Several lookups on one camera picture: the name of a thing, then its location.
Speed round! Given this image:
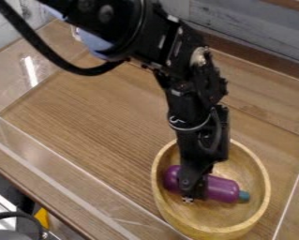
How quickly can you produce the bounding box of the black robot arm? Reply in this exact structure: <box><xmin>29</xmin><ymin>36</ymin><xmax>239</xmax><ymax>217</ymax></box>
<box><xmin>0</xmin><ymin>0</ymin><xmax>239</xmax><ymax>203</ymax></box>

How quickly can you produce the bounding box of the yellow tag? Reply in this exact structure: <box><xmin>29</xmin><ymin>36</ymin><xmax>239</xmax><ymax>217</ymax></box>
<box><xmin>33</xmin><ymin>208</ymin><xmax>49</xmax><ymax>229</ymax></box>

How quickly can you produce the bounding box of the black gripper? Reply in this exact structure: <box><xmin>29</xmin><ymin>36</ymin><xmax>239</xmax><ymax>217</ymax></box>
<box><xmin>167</xmin><ymin>104</ymin><xmax>231</xmax><ymax>204</ymax></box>

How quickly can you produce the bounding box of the purple toy eggplant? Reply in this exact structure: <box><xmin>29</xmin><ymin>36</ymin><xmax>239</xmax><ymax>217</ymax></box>
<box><xmin>163</xmin><ymin>165</ymin><xmax>249</xmax><ymax>203</ymax></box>

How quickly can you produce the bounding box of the light wooden bowl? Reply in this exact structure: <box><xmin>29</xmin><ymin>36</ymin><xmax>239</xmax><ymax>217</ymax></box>
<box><xmin>151</xmin><ymin>141</ymin><xmax>270</xmax><ymax>240</ymax></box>

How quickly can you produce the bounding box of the black cable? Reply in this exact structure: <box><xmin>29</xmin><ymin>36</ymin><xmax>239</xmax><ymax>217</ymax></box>
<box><xmin>0</xmin><ymin>211</ymin><xmax>46</xmax><ymax>240</ymax></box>

